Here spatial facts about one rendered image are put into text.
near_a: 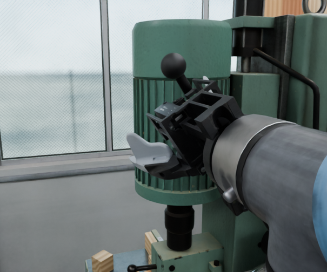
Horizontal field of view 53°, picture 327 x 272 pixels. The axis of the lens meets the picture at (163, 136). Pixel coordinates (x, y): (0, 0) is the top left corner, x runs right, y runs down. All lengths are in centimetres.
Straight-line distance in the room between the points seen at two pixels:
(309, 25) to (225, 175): 41
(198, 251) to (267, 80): 36
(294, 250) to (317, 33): 47
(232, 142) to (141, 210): 192
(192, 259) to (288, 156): 51
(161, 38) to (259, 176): 35
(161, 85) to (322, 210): 39
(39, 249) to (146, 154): 182
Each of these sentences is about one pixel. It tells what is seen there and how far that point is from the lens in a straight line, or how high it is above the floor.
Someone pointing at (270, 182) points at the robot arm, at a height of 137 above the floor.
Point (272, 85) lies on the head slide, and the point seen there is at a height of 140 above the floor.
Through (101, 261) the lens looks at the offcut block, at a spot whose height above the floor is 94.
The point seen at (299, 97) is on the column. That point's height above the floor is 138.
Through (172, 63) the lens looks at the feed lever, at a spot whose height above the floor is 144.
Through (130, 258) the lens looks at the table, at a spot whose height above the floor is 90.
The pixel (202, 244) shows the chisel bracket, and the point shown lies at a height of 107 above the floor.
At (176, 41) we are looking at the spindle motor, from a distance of 53.
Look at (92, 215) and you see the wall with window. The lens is 211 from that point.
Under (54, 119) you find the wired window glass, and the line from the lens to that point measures 200.
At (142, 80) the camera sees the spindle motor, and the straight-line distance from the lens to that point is 56.
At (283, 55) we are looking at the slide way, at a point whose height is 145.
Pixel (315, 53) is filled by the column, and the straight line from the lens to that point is 63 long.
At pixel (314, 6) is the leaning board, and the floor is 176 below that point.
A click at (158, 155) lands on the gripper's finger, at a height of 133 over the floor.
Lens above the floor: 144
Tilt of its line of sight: 13 degrees down
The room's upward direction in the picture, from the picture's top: straight up
